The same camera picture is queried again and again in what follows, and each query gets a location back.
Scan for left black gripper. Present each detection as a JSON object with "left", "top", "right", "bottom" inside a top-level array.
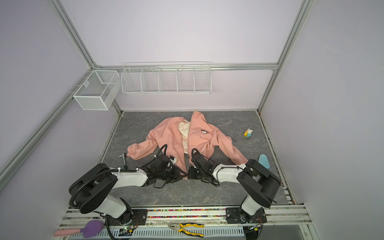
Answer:
[{"left": 157, "top": 166, "right": 187, "bottom": 184}]

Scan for pink Snoopy zip jacket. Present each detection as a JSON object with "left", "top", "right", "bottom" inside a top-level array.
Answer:
[{"left": 127, "top": 112, "right": 248, "bottom": 173}]

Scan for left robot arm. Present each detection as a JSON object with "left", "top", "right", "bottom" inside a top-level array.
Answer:
[{"left": 69, "top": 145, "right": 188, "bottom": 225}]

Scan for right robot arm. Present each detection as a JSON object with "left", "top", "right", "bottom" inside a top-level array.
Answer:
[{"left": 192, "top": 149, "right": 282, "bottom": 225}]

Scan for teal silicone spatula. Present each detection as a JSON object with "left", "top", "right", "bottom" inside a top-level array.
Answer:
[{"left": 258, "top": 154, "right": 271, "bottom": 169}]

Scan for small green circuit board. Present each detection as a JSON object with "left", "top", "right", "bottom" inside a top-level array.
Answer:
[{"left": 119, "top": 228, "right": 133, "bottom": 237}]

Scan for purple pink silicone spatula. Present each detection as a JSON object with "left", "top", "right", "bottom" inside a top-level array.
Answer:
[{"left": 54, "top": 220, "right": 105, "bottom": 239}]

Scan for white mesh box basket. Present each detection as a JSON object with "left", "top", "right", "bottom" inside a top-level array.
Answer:
[{"left": 74, "top": 70, "right": 121, "bottom": 111}]

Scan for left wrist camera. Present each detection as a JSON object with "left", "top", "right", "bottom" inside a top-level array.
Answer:
[{"left": 169, "top": 156, "right": 178, "bottom": 166}]

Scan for green handled tool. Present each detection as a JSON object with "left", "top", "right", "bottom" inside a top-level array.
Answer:
[{"left": 119, "top": 153, "right": 128, "bottom": 170}]

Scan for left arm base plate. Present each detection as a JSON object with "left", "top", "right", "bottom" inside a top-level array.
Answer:
[{"left": 107, "top": 209, "right": 148, "bottom": 226}]

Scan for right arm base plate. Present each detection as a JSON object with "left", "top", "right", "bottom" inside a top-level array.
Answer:
[{"left": 226, "top": 207, "right": 267, "bottom": 224}]

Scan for yellow handled pliers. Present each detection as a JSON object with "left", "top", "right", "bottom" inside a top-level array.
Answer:
[{"left": 167, "top": 222, "right": 205, "bottom": 238}]

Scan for white slotted cable duct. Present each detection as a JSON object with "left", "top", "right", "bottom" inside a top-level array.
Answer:
[{"left": 111, "top": 226, "right": 246, "bottom": 240}]

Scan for white wire shelf basket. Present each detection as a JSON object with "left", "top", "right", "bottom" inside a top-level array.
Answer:
[{"left": 121, "top": 62, "right": 212, "bottom": 94}]

